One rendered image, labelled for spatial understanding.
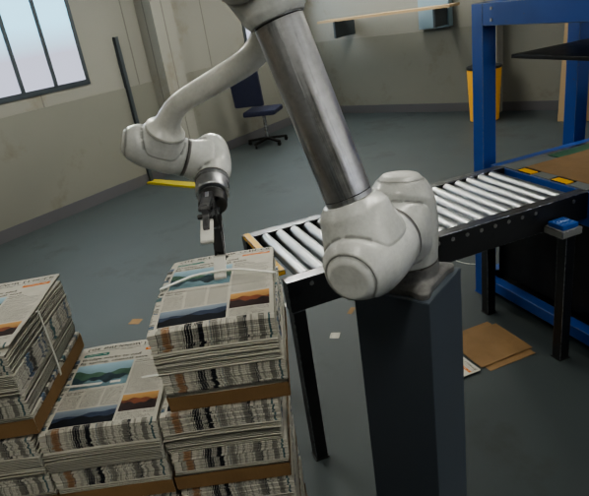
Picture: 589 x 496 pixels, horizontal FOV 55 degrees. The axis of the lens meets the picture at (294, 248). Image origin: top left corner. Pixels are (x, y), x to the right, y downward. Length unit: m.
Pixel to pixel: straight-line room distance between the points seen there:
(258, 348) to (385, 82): 7.65
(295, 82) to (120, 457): 0.96
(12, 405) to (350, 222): 0.88
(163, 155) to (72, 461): 0.77
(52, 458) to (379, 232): 0.94
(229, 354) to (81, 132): 5.22
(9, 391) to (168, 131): 0.70
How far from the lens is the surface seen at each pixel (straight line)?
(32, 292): 1.64
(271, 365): 1.30
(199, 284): 1.41
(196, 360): 1.29
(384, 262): 1.10
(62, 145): 6.23
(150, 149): 1.47
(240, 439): 1.43
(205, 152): 1.50
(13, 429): 1.52
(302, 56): 1.11
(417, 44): 8.44
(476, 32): 3.00
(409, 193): 1.27
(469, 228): 2.24
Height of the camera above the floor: 1.66
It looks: 23 degrees down
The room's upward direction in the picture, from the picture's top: 9 degrees counter-clockwise
